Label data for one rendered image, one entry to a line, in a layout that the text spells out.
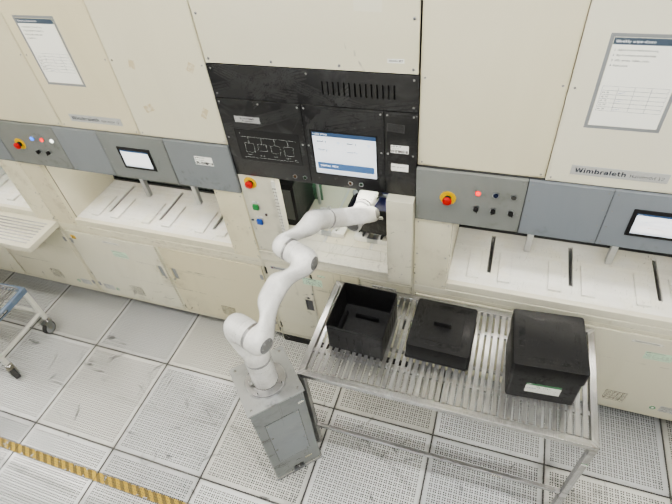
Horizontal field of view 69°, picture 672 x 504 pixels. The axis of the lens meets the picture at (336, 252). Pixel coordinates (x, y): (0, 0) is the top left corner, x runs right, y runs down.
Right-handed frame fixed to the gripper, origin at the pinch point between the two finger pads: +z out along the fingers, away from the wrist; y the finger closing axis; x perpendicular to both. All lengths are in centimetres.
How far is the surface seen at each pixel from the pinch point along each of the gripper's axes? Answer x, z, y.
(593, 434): -44, -79, 118
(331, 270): -38, -30, -16
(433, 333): -33, -57, 47
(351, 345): -38, -72, 12
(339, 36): 88, -29, 0
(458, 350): -34, -63, 60
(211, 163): 25, -34, -71
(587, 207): 27, -24, 96
